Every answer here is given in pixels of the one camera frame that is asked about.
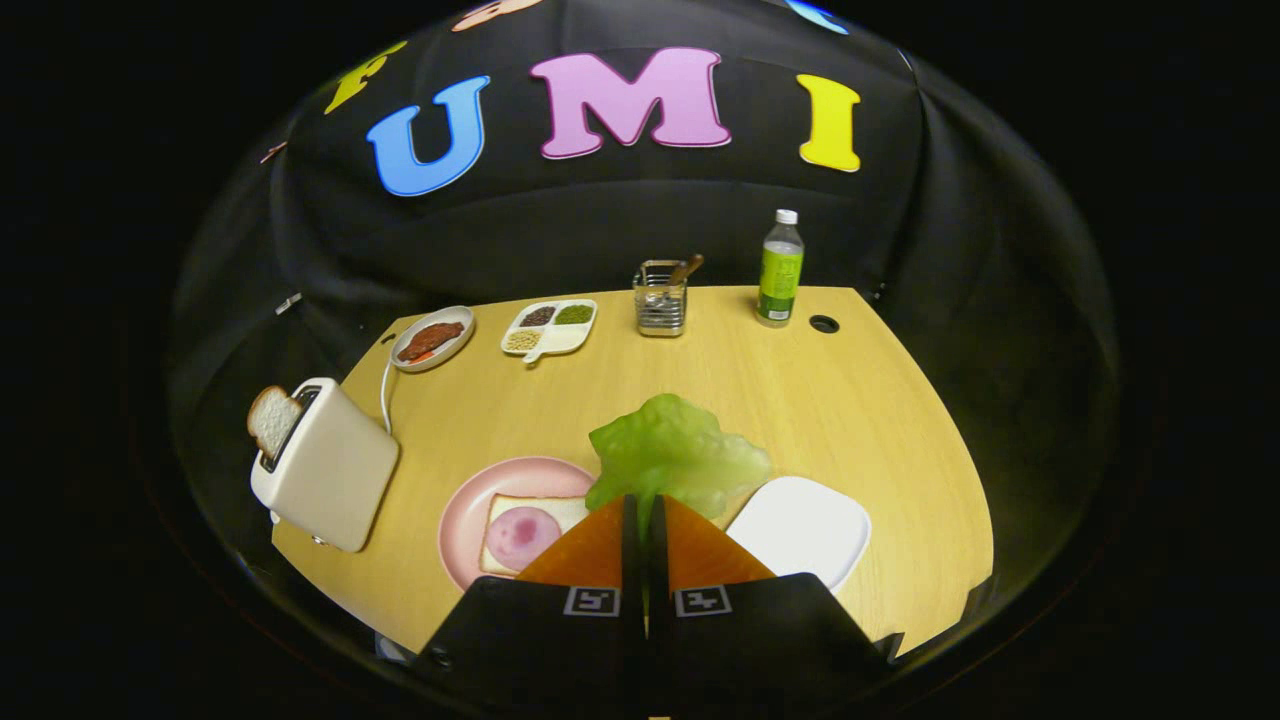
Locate white square plate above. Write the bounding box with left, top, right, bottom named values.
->
left=726, top=476, right=872, bottom=595

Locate pink round plate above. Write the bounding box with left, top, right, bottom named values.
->
left=438, top=456, right=601, bottom=593

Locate green label plastic bottle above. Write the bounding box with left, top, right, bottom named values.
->
left=755, top=208, right=805, bottom=329

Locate green lettuce leaf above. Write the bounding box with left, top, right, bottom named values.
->
left=585, top=393, right=773, bottom=526

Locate white oval plate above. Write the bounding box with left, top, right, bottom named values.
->
left=390, top=305, right=477, bottom=373

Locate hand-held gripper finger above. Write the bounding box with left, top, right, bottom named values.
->
left=410, top=493, right=643, bottom=720
left=645, top=493, right=906, bottom=720

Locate black backdrop cloth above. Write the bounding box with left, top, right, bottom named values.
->
left=165, top=0, right=1121, bottom=661

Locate toasted bread slice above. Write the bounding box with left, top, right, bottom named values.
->
left=247, top=385, right=304, bottom=461

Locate brown meat piece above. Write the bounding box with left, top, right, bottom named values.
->
left=397, top=320, right=466, bottom=363

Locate metal wire utensil holder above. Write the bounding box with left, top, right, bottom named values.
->
left=633, top=260, right=688, bottom=338

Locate white toaster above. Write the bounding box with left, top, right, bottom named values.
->
left=250, top=377, right=401, bottom=554

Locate white divided dish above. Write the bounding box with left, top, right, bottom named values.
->
left=500, top=298, right=598, bottom=365

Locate pink ham slice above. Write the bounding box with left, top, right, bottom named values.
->
left=486, top=506, right=563, bottom=573

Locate bread slice with ham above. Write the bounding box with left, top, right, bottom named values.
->
left=480, top=493, right=591, bottom=578

